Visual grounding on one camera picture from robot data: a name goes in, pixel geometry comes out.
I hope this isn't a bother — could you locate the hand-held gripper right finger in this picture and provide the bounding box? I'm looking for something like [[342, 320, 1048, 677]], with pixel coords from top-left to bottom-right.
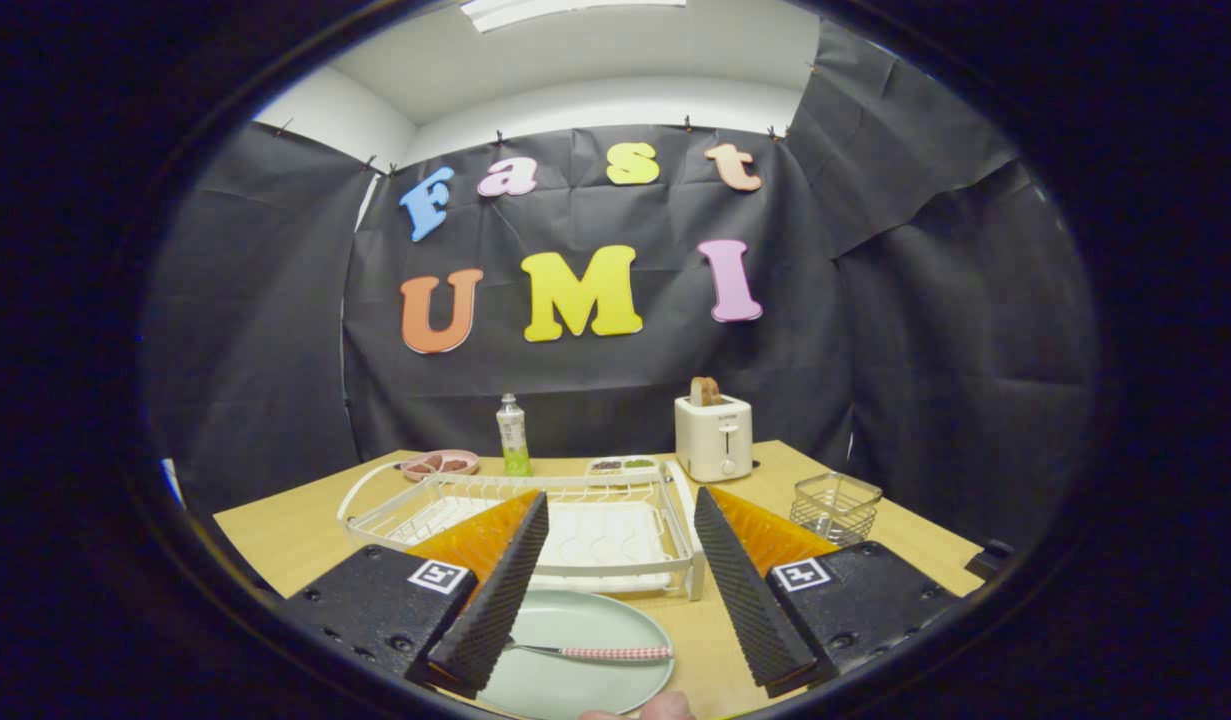
[[693, 486, 966, 699]]

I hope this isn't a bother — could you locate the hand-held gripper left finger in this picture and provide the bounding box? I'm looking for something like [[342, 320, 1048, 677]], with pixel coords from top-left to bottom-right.
[[280, 490, 551, 701]]

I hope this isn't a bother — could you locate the light green plate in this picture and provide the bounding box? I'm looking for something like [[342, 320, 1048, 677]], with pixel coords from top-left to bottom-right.
[[475, 588, 676, 720]]

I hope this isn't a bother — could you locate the small metal wire basket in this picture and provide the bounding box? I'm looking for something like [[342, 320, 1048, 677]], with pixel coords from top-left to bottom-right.
[[789, 472, 884, 547]]

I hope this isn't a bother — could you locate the white wire dish rack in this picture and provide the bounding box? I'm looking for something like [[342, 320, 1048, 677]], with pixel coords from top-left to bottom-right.
[[337, 460, 708, 601]]

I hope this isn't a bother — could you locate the spoon with red checked handle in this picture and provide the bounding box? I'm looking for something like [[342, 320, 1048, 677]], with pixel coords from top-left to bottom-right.
[[503, 638, 674, 663]]

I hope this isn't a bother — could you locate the pink oval dish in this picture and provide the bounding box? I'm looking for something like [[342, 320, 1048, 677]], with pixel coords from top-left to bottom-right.
[[400, 449, 481, 483]]

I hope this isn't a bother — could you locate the green drink bottle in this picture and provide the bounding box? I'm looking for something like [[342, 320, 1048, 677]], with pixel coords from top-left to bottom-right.
[[496, 393, 534, 477]]

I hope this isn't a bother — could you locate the white toaster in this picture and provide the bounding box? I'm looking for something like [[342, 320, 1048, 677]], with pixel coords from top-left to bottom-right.
[[674, 394, 754, 483]]

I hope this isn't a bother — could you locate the white divided bean tray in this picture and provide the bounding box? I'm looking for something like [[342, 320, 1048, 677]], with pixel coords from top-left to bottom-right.
[[586, 455, 663, 481]]

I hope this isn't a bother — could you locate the black backdrop cloth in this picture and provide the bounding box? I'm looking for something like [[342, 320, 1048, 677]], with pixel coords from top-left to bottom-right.
[[145, 20, 1101, 551]]

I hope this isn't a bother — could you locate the ceiling light panel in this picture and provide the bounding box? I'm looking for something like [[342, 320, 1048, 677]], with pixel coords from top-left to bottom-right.
[[460, 0, 688, 34]]

